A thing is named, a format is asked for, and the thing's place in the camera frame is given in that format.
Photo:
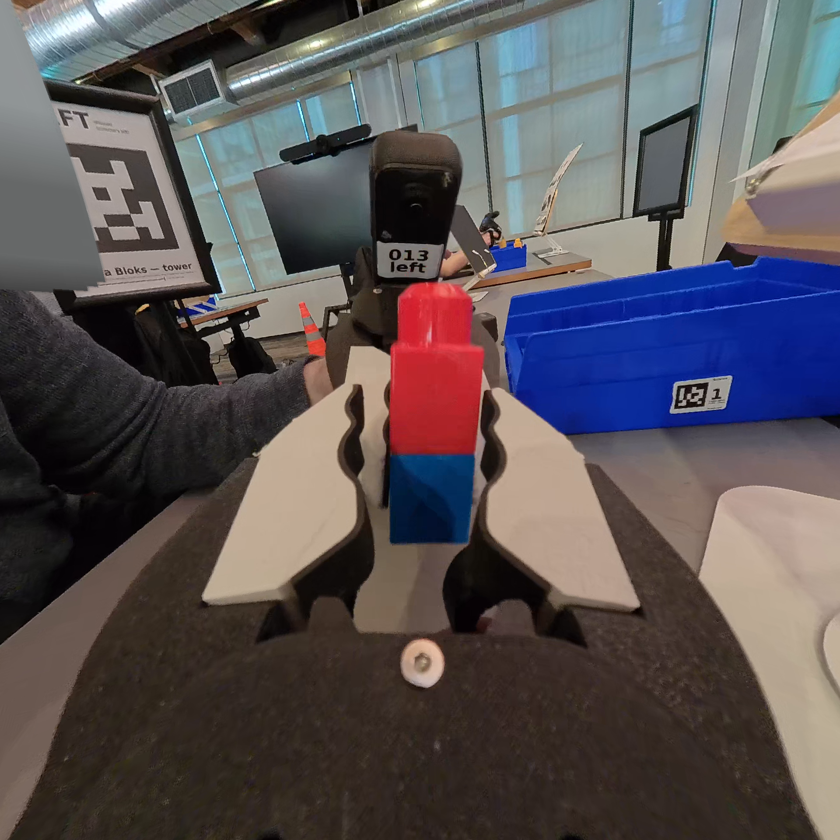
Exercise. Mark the tilted document stand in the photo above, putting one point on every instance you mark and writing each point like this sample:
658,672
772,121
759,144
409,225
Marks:
557,190

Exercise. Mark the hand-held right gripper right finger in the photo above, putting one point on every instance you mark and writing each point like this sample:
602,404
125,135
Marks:
558,525

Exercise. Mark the person's left hand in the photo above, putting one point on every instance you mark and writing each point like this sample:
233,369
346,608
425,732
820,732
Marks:
316,378

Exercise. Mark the instruction board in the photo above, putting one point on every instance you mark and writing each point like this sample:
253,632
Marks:
794,197

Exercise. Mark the large dark display screen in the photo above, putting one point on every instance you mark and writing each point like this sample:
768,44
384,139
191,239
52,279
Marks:
322,210

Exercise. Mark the blue plastic bin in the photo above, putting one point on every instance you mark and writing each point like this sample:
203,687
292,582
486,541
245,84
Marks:
511,257
683,335

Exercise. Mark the black and white tag sign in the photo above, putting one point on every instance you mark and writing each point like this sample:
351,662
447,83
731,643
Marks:
125,197

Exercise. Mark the orange traffic cone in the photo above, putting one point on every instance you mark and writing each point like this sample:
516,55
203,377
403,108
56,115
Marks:
313,335

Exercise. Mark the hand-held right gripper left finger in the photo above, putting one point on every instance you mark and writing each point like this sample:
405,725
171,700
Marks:
282,525

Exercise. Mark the red toy building block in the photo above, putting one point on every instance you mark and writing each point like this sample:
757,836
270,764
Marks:
436,381

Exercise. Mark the wooden table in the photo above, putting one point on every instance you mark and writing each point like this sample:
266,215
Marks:
545,269

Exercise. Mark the small monitor on stand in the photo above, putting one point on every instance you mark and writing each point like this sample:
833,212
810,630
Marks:
664,164

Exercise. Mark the person's dark sweater torso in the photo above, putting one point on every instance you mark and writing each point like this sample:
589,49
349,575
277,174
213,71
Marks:
66,551

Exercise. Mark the blue toy building block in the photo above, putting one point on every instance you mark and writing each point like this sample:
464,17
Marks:
431,499

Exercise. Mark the person's left forearm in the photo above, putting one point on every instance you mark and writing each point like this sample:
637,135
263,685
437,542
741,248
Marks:
145,407

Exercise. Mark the black webcam bar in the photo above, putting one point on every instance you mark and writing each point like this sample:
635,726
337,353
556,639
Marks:
326,142

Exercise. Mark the silver air duct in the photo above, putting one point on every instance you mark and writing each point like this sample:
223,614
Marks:
368,40

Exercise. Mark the white document stand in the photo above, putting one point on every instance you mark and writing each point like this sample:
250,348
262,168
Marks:
775,617

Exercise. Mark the grey desk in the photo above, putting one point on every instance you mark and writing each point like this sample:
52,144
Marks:
683,460

